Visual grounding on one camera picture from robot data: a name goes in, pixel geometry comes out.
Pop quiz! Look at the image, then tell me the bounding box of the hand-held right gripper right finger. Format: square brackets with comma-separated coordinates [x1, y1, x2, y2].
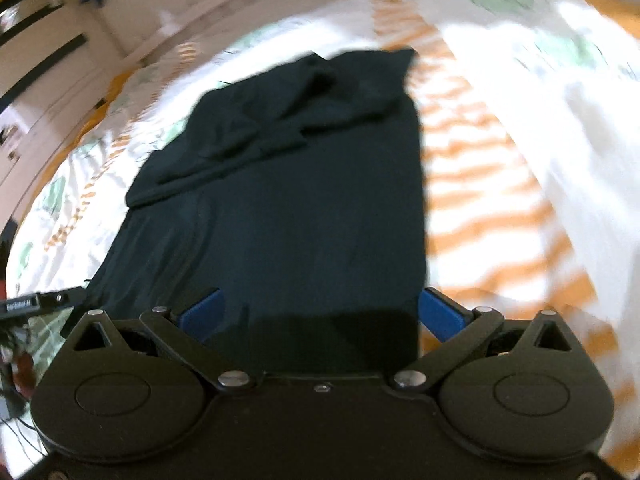
[391, 287, 575, 392]

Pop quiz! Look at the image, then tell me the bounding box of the leaf printed bed sheet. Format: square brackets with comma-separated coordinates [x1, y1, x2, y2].
[5, 0, 640, 476]

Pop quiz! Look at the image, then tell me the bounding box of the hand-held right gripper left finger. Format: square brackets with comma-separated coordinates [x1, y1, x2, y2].
[64, 287, 265, 392]

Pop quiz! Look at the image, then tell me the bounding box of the black zip hoodie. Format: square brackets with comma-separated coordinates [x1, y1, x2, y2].
[85, 47, 431, 376]

